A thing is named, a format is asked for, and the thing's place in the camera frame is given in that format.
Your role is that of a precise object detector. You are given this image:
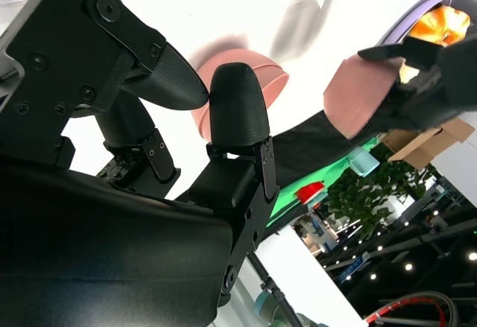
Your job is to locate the red and grey hose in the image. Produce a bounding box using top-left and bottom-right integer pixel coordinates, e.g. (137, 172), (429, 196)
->
(363, 291), (460, 327)

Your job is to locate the red round container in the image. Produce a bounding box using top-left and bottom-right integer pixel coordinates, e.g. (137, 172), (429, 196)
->
(296, 180), (325, 205)

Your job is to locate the green leafy plant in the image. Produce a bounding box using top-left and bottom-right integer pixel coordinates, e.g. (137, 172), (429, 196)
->
(323, 143), (437, 241)

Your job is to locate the black stand pole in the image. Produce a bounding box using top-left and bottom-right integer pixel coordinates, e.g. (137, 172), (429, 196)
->
(247, 250), (303, 327)

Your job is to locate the orange crumpled object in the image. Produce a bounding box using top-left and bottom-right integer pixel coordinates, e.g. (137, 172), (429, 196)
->
(400, 5), (471, 84)

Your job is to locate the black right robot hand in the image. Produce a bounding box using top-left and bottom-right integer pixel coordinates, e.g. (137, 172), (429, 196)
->
(0, 0), (280, 327)

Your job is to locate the purple bowl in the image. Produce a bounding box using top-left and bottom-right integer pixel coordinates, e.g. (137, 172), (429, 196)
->
(379, 0), (454, 48)

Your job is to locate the light blue cup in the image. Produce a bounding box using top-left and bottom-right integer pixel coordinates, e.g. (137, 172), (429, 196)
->
(346, 146), (381, 177)

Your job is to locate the green cloth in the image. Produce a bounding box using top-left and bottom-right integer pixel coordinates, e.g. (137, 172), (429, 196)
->
(267, 136), (385, 228)

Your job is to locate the brown cardboard box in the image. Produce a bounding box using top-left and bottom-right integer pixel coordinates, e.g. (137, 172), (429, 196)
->
(380, 118), (476, 171)

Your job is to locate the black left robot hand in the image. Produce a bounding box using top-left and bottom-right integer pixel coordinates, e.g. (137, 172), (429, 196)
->
(357, 32), (477, 130)

